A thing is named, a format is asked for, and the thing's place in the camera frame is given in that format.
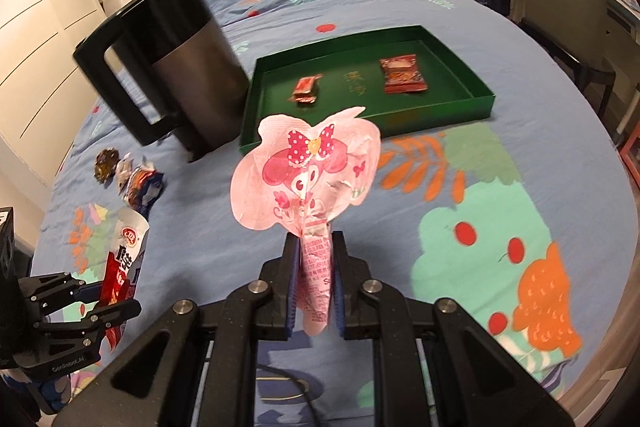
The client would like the red white snack packet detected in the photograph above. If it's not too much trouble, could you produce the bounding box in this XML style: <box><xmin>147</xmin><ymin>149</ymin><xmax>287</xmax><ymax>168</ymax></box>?
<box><xmin>96</xmin><ymin>206</ymin><xmax>151</xmax><ymax>350</ymax></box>

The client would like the white blue wafer packet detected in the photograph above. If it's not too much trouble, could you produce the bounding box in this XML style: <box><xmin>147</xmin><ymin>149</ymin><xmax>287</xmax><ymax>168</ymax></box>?
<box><xmin>122</xmin><ymin>159</ymin><xmax>165</xmax><ymax>219</ymax></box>

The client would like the dark brown snack bag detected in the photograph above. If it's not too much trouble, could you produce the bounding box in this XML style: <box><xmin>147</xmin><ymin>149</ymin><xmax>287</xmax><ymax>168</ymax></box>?
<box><xmin>94</xmin><ymin>147</ymin><xmax>120</xmax><ymax>184</ymax></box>

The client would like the pink white candy packet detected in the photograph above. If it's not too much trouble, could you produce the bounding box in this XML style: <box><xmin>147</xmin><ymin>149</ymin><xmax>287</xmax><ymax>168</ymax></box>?
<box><xmin>115</xmin><ymin>153</ymin><xmax>134</xmax><ymax>194</ymax></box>

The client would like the pink cartoon snack packet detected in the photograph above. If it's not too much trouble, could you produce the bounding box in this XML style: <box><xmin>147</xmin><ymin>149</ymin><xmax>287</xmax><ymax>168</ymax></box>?
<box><xmin>230</xmin><ymin>106</ymin><xmax>381</xmax><ymax>336</ymax></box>

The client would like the black steel electric kettle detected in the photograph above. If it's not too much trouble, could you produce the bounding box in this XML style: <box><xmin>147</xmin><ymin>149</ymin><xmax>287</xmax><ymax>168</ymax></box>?
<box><xmin>73</xmin><ymin>0</ymin><xmax>250</xmax><ymax>160</ymax></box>

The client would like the white wardrobe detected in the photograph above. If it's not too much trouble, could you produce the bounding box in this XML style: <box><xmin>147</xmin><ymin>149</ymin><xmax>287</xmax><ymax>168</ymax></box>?
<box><xmin>1</xmin><ymin>0</ymin><xmax>105</xmax><ymax>185</ymax></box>

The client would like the small red candy packet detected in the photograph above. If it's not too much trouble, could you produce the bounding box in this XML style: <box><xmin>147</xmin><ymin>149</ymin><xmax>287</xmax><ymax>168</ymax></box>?
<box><xmin>290</xmin><ymin>74</ymin><xmax>322</xmax><ymax>104</ymax></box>

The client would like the green tray box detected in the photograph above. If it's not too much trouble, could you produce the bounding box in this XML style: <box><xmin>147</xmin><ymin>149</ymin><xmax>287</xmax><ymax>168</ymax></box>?
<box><xmin>239</xmin><ymin>26</ymin><xmax>495</xmax><ymax>154</ymax></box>

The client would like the red brown snack packet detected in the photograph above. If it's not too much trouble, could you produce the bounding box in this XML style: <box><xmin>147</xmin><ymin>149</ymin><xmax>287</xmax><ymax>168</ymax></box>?
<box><xmin>380</xmin><ymin>54</ymin><xmax>427</xmax><ymax>94</ymax></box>

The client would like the grey desk chair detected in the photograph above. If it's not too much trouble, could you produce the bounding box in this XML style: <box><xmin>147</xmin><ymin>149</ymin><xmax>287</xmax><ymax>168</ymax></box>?
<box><xmin>521</xmin><ymin>0</ymin><xmax>616</xmax><ymax>117</ymax></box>

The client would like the white desk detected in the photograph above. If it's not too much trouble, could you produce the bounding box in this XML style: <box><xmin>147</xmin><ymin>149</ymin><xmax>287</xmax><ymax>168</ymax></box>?
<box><xmin>512</xmin><ymin>0</ymin><xmax>639</xmax><ymax>118</ymax></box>

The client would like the black cable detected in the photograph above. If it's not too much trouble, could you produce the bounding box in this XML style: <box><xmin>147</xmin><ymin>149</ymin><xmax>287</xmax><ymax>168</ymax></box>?
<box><xmin>254</xmin><ymin>363</ymin><xmax>321</xmax><ymax>427</ymax></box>

